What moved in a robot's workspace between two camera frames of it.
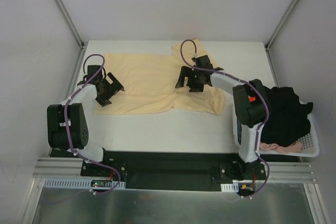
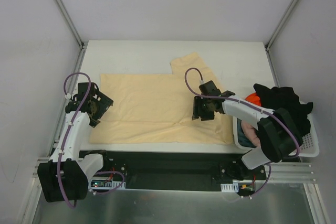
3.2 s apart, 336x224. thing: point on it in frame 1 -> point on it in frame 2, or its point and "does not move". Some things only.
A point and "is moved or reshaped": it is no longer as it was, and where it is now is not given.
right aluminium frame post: x=272 y=35 does not move
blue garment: x=239 y=125 does not move
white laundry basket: x=310 y=144 does not move
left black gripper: x=109 y=92 -> x=102 y=107
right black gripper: x=190 y=77 -> x=197 y=109
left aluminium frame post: x=83 y=45 does not move
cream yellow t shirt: x=149 y=82 is moved or reshaped
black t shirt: x=287 y=120 does not move
